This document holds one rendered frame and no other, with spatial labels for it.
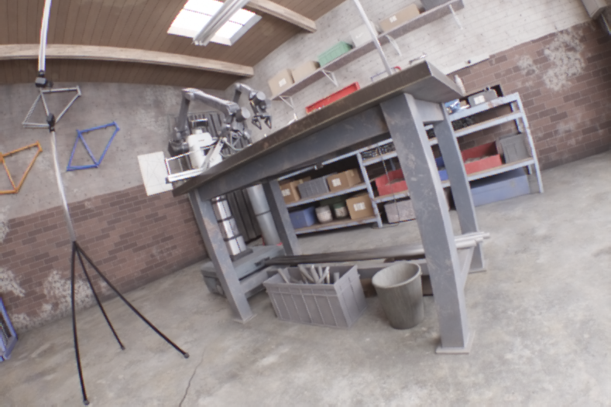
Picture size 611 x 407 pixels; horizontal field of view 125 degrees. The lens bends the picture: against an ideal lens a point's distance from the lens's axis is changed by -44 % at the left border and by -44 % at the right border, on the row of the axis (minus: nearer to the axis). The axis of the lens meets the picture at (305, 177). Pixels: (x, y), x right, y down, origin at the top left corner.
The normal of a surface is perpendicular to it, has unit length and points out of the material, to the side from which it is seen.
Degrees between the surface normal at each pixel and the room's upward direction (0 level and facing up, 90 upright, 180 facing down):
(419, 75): 90
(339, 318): 90
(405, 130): 90
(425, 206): 90
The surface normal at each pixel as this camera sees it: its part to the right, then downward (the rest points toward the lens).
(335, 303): -0.61, 0.20
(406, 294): 0.06, 0.09
